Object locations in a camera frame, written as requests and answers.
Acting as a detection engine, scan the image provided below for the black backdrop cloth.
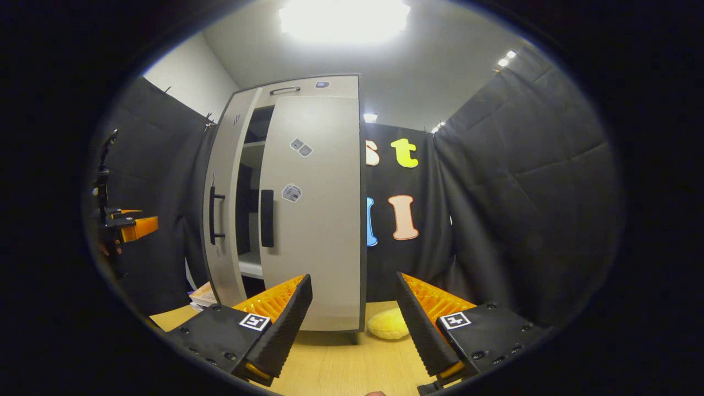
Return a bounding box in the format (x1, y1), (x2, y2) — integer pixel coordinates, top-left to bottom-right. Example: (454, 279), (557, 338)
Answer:
(85, 44), (625, 331)

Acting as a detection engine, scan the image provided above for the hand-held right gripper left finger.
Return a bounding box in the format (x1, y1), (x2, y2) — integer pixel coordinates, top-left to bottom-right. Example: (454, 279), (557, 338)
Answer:
(165, 274), (314, 387)

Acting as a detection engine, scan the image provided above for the large ceiling light panel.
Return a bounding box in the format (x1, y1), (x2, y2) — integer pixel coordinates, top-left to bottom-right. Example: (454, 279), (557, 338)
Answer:
(278, 0), (412, 45)

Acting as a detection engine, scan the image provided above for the grey cabinet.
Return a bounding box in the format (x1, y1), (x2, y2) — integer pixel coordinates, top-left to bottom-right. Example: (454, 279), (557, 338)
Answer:
(217, 74), (368, 333)

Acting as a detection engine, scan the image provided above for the beige cover book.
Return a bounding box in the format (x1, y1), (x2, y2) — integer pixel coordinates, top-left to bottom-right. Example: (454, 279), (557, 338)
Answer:
(190, 282), (219, 304)

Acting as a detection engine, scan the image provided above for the yellow round sponge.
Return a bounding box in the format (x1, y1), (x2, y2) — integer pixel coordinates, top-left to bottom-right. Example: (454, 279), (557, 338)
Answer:
(367, 308), (410, 340)

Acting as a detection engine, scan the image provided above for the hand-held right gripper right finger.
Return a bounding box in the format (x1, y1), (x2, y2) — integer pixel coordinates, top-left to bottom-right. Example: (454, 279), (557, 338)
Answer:
(396, 272), (553, 388)

